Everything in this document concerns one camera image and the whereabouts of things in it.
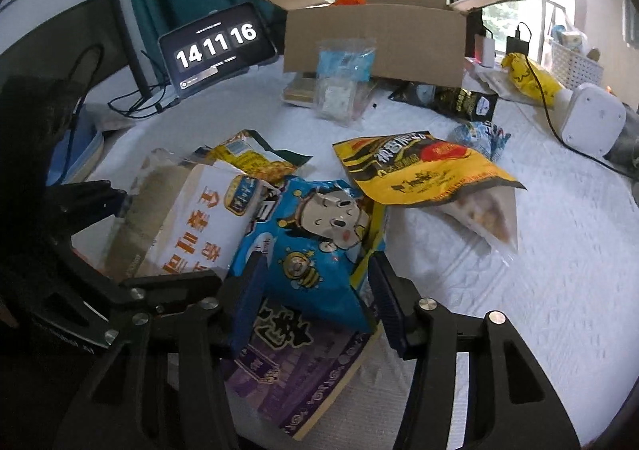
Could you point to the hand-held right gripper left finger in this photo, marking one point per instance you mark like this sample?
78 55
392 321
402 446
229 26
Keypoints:
247 310

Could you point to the purple snack packet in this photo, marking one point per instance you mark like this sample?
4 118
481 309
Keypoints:
299 370

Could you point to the clear bag of blue packets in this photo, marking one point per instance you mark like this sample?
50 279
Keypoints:
344 65

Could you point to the white rounded device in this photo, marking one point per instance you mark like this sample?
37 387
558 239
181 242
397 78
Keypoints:
594 115

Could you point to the white orange-print snack packet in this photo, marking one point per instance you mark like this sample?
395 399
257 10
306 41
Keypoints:
199 225

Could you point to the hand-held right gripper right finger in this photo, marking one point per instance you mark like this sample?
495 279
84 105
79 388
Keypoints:
389 310

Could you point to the yellow crumpled bag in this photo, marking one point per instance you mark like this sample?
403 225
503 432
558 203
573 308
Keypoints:
529 75

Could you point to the cardboard box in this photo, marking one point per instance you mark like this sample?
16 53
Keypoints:
379 40

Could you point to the beige packet stack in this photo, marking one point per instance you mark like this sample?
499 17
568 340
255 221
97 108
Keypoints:
299 90

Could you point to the black charger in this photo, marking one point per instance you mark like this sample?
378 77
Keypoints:
518 43

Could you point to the small blue white packet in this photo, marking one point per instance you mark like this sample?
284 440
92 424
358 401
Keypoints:
479 135

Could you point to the yellow black snack packet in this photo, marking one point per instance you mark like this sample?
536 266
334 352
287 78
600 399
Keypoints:
424 170

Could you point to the yellow green snack packet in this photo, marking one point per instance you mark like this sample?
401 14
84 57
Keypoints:
259 160

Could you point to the blue cartoon snack packet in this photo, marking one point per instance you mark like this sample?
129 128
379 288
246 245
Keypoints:
309 250

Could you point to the black pole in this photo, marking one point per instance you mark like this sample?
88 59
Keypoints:
125 20

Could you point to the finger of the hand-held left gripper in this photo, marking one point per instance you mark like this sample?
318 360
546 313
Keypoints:
174 287
85 202

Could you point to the black tablet with clock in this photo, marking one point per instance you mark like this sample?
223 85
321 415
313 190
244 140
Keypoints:
214 45

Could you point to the white charger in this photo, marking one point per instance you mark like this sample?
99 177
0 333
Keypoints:
484 48

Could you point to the white plastic basket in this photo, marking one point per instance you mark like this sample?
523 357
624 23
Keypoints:
574 65

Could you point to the blue notebook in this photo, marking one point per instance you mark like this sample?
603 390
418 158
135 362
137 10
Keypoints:
85 150

